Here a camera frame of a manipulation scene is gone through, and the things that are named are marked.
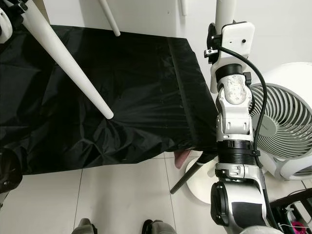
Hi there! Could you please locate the grey robot foot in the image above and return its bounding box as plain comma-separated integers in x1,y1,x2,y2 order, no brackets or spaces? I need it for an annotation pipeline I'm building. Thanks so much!
73,219,96,234
142,220,178,234

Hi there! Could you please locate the black tablecloth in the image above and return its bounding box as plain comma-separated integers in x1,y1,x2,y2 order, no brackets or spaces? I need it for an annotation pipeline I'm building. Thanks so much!
0,24,225,176

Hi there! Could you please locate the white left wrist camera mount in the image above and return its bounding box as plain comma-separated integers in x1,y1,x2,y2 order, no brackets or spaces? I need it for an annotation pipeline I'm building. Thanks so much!
0,7,14,43

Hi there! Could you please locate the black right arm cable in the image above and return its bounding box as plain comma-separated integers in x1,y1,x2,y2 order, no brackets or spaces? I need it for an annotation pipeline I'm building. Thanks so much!
217,45,269,156

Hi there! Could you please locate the white round litter box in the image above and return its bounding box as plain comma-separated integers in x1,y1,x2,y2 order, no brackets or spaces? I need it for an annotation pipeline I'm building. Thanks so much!
271,156,312,182

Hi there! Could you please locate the white round floor base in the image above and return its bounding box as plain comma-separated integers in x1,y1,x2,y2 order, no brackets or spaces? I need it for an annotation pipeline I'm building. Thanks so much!
183,158,217,203

